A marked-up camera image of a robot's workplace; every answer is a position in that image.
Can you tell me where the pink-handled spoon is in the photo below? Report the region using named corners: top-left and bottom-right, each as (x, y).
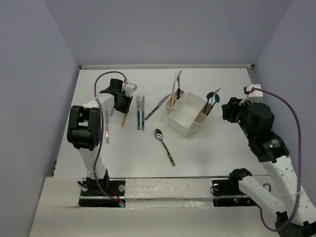
top-left (206, 88), bottom-right (221, 116)

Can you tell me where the teal-handled knife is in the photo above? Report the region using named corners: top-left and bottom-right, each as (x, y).
top-left (141, 95), bottom-right (145, 131)

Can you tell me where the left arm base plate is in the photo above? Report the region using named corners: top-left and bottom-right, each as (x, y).
top-left (78, 179), bottom-right (126, 208)

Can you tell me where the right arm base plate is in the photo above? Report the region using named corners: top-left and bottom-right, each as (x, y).
top-left (210, 179), bottom-right (258, 207)

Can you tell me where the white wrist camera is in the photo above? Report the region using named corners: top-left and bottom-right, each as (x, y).
top-left (239, 84), bottom-right (263, 106)
top-left (123, 83), bottom-right (137, 97)

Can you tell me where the black-handled knife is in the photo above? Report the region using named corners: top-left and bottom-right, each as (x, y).
top-left (145, 94), bottom-right (171, 120)

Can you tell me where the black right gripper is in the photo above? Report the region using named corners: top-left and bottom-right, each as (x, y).
top-left (222, 96), bottom-right (255, 140)

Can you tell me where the teal plastic spoon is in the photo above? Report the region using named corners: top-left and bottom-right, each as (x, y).
top-left (202, 92), bottom-right (214, 114)
top-left (207, 94), bottom-right (220, 115)

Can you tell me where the white utensil caddy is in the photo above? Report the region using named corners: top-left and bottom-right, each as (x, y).
top-left (165, 90), bottom-right (208, 137)

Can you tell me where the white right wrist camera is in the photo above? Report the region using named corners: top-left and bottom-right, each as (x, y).
top-left (239, 84), bottom-right (263, 106)

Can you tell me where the teal-handled fork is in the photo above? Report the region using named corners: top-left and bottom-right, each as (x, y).
top-left (136, 95), bottom-right (141, 130)

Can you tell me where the black-handled spoon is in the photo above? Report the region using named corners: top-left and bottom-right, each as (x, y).
top-left (154, 128), bottom-right (176, 166)

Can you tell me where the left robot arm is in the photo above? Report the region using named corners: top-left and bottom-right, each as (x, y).
top-left (67, 79), bottom-right (137, 196)

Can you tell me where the pink-handled knife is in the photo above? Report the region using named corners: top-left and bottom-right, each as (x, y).
top-left (105, 111), bottom-right (109, 144)

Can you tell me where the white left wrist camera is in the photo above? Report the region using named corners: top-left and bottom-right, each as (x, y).
top-left (123, 83), bottom-right (137, 97)

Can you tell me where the orange chopstick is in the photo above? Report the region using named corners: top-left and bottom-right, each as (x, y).
top-left (121, 113), bottom-right (128, 127)
top-left (169, 81), bottom-right (176, 107)

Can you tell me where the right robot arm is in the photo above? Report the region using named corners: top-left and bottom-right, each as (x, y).
top-left (222, 97), bottom-right (316, 237)

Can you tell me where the black-handled fork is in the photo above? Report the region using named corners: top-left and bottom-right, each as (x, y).
top-left (176, 70), bottom-right (183, 99)

